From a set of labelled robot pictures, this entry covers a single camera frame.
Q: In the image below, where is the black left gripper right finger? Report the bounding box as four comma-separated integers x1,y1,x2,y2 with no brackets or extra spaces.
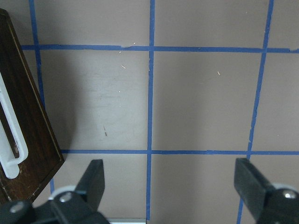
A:
234,158,271,219

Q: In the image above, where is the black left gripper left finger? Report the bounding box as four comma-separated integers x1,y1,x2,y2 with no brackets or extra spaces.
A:
75,159,105,211

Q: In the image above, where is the dark wooden drawer cabinet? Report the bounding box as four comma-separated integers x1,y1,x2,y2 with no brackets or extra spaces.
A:
0,9,64,204

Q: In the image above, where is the white plastic drawer handle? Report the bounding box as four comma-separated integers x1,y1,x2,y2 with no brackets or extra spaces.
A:
0,77,28,179

